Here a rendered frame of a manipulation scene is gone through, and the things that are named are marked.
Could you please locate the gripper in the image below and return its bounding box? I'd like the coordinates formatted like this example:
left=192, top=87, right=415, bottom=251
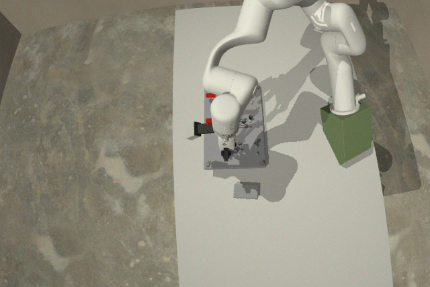
left=218, top=134, right=236, bottom=161

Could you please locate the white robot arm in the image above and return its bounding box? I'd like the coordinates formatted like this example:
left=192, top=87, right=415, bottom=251
left=186, top=0, right=367, bottom=142

